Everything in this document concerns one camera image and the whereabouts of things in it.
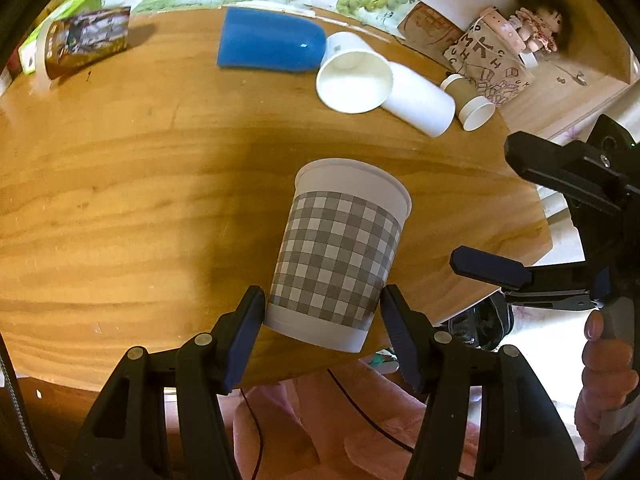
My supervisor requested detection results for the grey checkered paper cup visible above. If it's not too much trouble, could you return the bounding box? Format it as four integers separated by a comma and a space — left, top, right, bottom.
265, 158, 412, 353

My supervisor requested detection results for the olive green paper cup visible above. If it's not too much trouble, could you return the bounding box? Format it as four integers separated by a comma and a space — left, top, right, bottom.
439, 74, 496, 131

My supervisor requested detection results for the translucent white plastic cup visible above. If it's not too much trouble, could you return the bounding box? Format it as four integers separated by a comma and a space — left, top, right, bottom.
382, 62, 456, 138

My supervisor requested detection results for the white paper cup leaf print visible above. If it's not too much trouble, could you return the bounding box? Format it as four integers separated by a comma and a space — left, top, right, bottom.
316, 32, 393, 114

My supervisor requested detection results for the blue plastic cup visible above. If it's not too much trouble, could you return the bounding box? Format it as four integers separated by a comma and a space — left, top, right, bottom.
217, 8, 326, 73

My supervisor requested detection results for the brown printed paper cup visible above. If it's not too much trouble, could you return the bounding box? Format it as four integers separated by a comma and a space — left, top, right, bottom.
35, 6, 131, 81

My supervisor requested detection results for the right hand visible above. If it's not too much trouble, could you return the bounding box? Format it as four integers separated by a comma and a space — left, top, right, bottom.
575, 310, 639, 462

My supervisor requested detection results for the doll with brown hair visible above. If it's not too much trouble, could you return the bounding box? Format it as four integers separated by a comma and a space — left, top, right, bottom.
509, 0, 573, 53

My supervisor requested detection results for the brown cardboard sheet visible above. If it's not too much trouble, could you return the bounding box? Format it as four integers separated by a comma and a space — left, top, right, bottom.
398, 1, 464, 66

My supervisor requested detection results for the black cable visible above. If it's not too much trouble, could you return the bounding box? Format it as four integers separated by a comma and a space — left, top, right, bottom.
240, 367, 476, 480

